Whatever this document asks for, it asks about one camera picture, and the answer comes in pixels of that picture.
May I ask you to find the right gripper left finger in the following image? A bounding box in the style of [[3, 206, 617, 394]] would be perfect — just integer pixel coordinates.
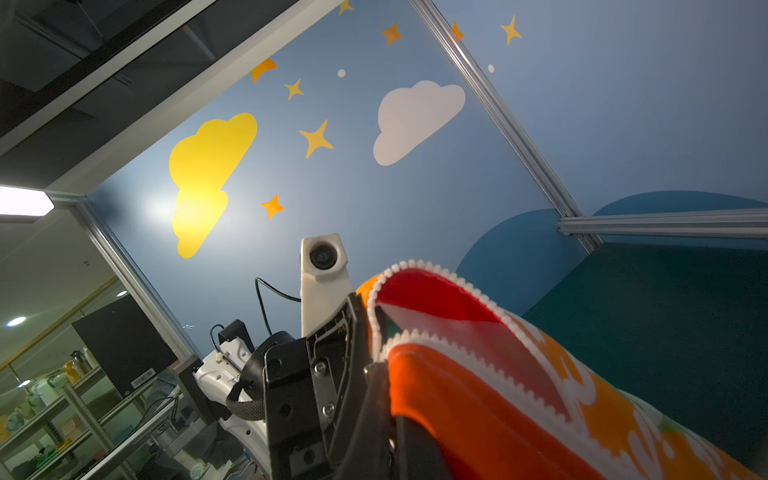
[[335, 362, 395, 479]]

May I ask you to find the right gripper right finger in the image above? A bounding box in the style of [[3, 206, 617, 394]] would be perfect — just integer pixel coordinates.
[[393, 415, 453, 480]]

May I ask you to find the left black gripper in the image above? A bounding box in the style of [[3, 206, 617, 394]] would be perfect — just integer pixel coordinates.
[[243, 294, 371, 479]]

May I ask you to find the rainbow children's jacket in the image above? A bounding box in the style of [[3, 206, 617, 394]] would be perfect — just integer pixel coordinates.
[[359, 260, 753, 479]]

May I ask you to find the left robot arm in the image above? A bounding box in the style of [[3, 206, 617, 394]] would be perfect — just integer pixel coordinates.
[[193, 294, 371, 479]]

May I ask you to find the black monitor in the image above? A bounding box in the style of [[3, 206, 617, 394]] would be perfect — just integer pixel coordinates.
[[73, 296, 177, 396]]

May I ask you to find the metal storage shelf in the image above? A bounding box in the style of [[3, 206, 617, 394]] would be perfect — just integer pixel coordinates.
[[1, 367, 175, 479]]

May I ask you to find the ceiling light panel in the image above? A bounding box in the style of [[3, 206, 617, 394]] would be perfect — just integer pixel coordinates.
[[0, 185, 54, 222]]

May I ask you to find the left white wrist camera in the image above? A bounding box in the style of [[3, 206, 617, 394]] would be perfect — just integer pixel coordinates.
[[300, 233, 354, 337]]

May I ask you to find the right aluminium frame post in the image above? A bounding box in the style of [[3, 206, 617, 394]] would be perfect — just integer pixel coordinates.
[[47, 191, 199, 360]]

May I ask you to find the aluminium frame post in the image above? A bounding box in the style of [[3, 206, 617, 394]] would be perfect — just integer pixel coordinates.
[[410, 1, 584, 220], [47, 191, 199, 360]]

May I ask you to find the left aluminium frame post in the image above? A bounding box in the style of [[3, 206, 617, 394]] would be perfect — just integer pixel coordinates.
[[410, 1, 584, 220]]

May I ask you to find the horizontal aluminium frame bar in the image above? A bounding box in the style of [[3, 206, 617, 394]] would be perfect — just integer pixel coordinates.
[[556, 208, 767, 239]]

